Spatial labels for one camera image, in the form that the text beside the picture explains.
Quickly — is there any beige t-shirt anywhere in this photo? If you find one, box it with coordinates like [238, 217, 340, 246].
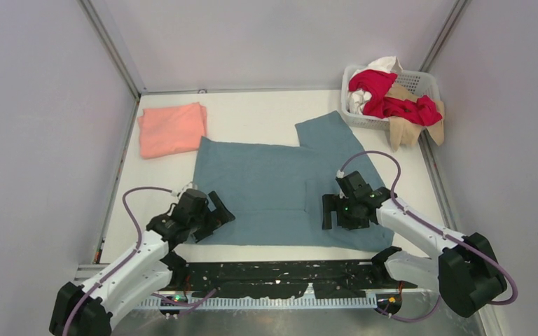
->
[383, 83, 446, 151]

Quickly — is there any white slotted cable duct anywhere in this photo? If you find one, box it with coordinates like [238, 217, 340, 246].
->
[125, 295, 379, 311]

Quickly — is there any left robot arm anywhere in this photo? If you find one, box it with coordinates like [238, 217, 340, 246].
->
[49, 188, 235, 335]

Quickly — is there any folded pink t-shirt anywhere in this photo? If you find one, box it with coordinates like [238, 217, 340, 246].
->
[137, 102, 207, 160]

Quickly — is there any red t-shirt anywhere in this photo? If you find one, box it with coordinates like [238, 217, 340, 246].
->
[347, 69, 443, 127]

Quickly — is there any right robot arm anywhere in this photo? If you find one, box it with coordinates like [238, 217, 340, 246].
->
[322, 171, 510, 317]

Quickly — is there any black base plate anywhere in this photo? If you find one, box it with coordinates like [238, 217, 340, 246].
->
[166, 259, 400, 299]

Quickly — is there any white laundry basket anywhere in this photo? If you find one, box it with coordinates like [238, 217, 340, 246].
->
[338, 64, 441, 131]

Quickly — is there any white t-shirt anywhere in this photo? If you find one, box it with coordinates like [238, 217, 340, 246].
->
[346, 56, 403, 118]

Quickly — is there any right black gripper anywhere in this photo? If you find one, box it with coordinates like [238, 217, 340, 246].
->
[322, 194, 369, 231]

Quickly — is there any blue-grey t-shirt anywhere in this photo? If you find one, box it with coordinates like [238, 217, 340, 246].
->
[193, 112, 394, 252]

